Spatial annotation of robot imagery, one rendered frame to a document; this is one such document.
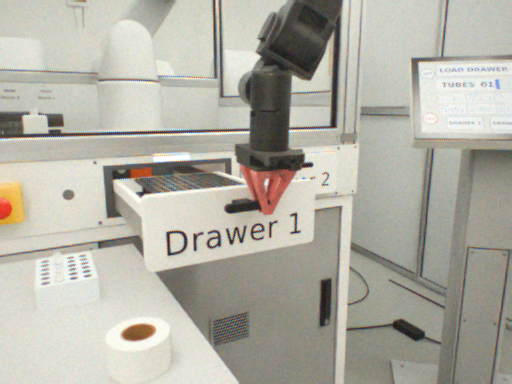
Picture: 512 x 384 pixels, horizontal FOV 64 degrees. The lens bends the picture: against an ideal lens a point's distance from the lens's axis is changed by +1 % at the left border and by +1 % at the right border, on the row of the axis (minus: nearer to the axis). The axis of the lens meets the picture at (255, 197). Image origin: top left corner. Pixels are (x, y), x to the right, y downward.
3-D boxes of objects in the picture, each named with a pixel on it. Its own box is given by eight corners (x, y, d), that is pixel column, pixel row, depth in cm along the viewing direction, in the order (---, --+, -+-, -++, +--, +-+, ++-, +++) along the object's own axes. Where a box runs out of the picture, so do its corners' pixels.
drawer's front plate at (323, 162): (336, 191, 113) (338, 152, 111) (243, 203, 100) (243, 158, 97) (332, 190, 115) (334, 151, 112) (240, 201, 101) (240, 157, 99)
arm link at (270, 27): (276, 7, 52) (330, 42, 55) (255, 18, 62) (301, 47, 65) (234, 94, 54) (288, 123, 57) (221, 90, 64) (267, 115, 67)
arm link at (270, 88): (256, 64, 52) (298, 66, 53) (245, 65, 59) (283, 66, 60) (254, 119, 54) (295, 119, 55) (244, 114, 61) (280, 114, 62)
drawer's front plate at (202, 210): (313, 241, 71) (315, 179, 69) (147, 273, 57) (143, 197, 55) (307, 238, 73) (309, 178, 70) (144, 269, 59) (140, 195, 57)
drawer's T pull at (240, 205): (272, 208, 61) (272, 199, 61) (226, 214, 58) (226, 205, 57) (260, 203, 64) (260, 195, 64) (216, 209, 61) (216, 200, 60)
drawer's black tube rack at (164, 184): (258, 222, 76) (258, 188, 75) (166, 236, 68) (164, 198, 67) (212, 199, 95) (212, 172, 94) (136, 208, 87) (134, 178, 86)
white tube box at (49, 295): (100, 300, 62) (98, 277, 61) (37, 313, 58) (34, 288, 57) (91, 271, 73) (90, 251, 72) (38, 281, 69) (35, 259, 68)
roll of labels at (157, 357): (184, 362, 47) (182, 331, 46) (128, 394, 42) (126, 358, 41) (150, 339, 52) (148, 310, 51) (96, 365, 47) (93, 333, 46)
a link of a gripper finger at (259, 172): (271, 202, 67) (274, 146, 64) (295, 216, 61) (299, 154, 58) (234, 207, 64) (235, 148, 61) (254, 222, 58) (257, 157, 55)
